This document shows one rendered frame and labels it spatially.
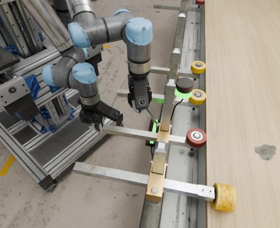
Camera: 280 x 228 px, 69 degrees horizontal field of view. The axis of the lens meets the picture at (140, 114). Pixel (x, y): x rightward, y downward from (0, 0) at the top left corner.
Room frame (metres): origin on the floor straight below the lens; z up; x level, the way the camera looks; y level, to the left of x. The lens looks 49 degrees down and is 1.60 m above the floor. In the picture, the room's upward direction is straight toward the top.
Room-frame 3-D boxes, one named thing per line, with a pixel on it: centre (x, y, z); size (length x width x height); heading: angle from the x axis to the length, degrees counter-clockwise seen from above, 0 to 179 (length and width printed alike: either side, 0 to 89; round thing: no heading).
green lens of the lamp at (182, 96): (0.55, -0.16, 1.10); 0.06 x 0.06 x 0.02
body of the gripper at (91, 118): (0.58, 0.20, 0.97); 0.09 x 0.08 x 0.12; 78
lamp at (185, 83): (0.55, -0.16, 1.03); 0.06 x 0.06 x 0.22; 78
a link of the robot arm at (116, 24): (0.65, 0.06, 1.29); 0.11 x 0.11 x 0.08; 23
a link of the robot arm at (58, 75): (0.62, 0.29, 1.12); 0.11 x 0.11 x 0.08; 78
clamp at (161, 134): (0.53, -0.11, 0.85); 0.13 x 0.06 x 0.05; 168
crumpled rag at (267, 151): (0.41, -0.49, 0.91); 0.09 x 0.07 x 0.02; 105
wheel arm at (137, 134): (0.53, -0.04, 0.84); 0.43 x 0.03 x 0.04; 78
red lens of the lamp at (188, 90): (0.55, -0.16, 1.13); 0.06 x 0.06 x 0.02
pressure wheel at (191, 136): (0.49, -0.23, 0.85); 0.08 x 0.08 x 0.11
